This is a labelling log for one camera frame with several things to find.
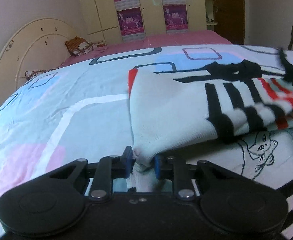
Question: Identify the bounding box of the striped white black red sweater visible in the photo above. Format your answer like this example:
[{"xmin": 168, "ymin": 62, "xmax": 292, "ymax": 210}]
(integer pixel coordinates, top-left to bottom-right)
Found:
[{"xmin": 126, "ymin": 48, "xmax": 293, "ymax": 240}]

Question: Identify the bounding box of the patterned white blue bedsheet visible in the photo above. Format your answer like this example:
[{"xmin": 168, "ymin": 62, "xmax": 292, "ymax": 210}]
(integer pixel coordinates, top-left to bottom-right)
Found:
[{"xmin": 0, "ymin": 43, "xmax": 293, "ymax": 240}]

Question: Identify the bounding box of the orange white near pillow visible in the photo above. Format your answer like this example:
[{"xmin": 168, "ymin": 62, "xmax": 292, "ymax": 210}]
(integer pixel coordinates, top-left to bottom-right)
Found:
[{"xmin": 24, "ymin": 68, "xmax": 57, "ymax": 81}]

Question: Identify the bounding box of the orange white pillow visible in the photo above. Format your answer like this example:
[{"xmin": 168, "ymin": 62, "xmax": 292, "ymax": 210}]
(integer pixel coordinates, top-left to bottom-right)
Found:
[
  {"xmin": 24, "ymin": 68, "xmax": 57, "ymax": 81},
  {"xmin": 65, "ymin": 36, "xmax": 96, "ymax": 56}
]

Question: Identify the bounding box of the orange white far pillow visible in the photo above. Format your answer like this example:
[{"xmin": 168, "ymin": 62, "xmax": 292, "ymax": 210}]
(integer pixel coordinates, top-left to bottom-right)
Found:
[{"xmin": 65, "ymin": 36, "xmax": 96, "ymax": 56}]

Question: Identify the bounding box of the cream curved headboard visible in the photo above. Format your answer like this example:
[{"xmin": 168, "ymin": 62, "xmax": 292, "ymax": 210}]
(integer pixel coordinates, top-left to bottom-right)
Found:
[{"xmin": 0, "ymin": 18, "xmax": 79, "ymax": 106}]

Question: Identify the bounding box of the cream built-in wardrobe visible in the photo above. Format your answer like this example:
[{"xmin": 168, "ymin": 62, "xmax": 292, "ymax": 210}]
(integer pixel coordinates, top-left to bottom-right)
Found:
[{"xmin": 79, "ymin": 0, "xmax": 207, "ymax": 44}]

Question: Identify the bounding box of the dark brown wooden door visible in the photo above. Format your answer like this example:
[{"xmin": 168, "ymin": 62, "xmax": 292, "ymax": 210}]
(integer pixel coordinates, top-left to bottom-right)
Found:
[{"xmin": 213, "ymin": 0, "xmax": 245, "ymax": 44}]

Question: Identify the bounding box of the cream corner shelf unit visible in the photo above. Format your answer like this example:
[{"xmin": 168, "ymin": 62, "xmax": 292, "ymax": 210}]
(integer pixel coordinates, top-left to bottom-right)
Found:
[{"xmin": 204, "ymin": 0, "xmax": 218, "ymax": 31}]

